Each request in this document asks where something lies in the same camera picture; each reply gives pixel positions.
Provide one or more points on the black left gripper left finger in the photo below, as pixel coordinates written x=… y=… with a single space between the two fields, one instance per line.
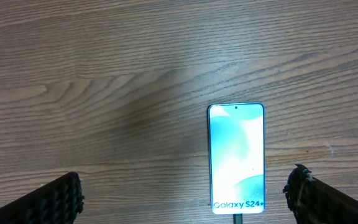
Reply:
x=58 y=202

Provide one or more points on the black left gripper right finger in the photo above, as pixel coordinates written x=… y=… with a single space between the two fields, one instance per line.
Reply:
x=314 y=202

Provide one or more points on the blue screen Galaxy smartphone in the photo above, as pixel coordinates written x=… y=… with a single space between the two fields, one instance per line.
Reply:
x=237 y=158

